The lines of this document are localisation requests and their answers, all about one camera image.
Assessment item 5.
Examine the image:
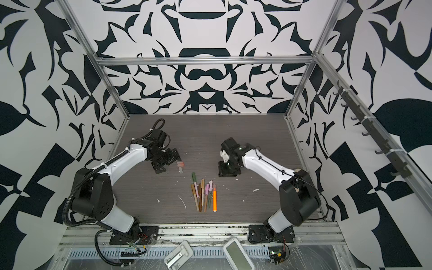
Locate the small circuit board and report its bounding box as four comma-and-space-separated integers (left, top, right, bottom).
269, 244, 290, 264

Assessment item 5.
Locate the black corrugated cable conduit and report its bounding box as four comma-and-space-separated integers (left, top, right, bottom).
61, 117, 166, 267

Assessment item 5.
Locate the black wall hook rail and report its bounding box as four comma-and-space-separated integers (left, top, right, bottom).
334, 80, 413, 178

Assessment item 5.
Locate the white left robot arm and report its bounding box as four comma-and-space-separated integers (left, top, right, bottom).
63, 129, 181, 234

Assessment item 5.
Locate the white handheld device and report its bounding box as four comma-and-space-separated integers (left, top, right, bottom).
164, 241, 194, 270

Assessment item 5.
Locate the brown marker pen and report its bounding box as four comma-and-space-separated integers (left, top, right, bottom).
198, 183, 202, 212

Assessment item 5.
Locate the orange highlighter pen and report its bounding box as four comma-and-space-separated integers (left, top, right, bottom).
212, 184, 218, 212

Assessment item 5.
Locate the tan marker pen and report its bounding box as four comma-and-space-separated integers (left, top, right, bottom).
191, 183, 200, 211

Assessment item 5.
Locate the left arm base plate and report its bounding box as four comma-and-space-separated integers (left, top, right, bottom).
109, 226, 159, 245

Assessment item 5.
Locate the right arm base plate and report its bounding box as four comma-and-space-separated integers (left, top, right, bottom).
247, 225, 295, 244

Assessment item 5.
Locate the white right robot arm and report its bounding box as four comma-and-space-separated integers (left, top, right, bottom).
218, 137, 321, 235

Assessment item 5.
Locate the grey screen device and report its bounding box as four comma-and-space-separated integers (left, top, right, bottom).
223, 237, 255, 270

